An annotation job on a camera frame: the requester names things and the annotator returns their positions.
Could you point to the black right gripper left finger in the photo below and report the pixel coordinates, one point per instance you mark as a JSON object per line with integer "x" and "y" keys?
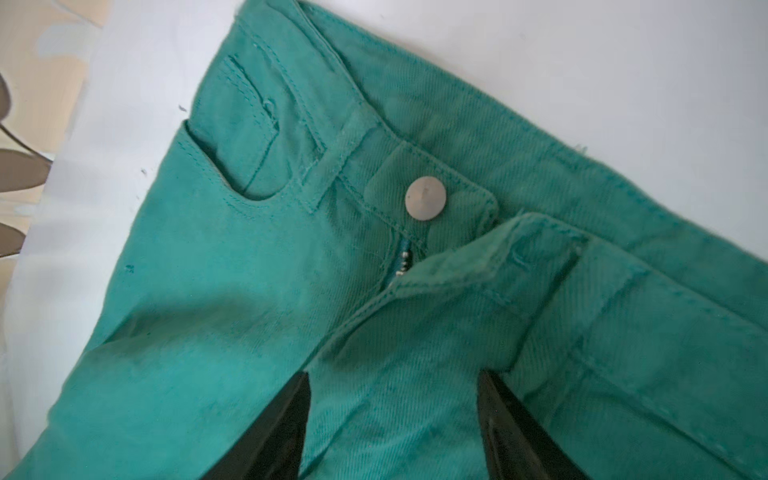
{"x": 271, "y": 447}

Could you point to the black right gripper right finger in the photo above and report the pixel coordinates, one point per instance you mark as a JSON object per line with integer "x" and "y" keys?
{"x": 515, "y": 445}

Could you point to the green trousers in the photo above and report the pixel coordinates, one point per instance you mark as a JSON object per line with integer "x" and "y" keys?
{"x": 337, "y": 206}

